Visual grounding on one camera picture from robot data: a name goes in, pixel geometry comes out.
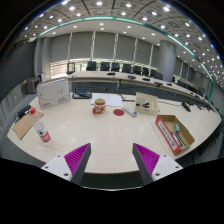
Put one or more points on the flat round red coaster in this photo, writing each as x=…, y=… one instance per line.
x=118, y=112

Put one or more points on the open cardboard box red flap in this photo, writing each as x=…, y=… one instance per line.
x=174, y=131

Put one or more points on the white remote control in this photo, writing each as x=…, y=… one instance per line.
x=129, y=111

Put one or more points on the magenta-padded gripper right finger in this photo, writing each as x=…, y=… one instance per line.
x=146, y=159

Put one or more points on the row of black office chairs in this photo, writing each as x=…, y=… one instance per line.
x=133, y=69

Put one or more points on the red patterned mug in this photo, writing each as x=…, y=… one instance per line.
x=99, y=107

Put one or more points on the white paper sheets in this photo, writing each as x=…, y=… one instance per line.
x=107, y=99

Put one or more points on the ceiling lights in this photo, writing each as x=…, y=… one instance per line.
x=126, y=15

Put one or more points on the black device on brown sheet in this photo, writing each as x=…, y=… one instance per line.
x=23, y=111

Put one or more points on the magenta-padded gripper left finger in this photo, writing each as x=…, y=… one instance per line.
x=77, y=158

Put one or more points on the long curved conference desk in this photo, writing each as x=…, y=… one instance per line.
x=140, y=85

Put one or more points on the beige open box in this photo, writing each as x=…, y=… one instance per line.
x=147, y=103

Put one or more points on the clear bottle with red cap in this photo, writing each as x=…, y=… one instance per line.
x=42, y=130

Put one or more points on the white cardboard box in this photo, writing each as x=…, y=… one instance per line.
x=53, y=93

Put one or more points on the brown cardboard sheet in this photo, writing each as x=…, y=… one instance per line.
x=26, y=122

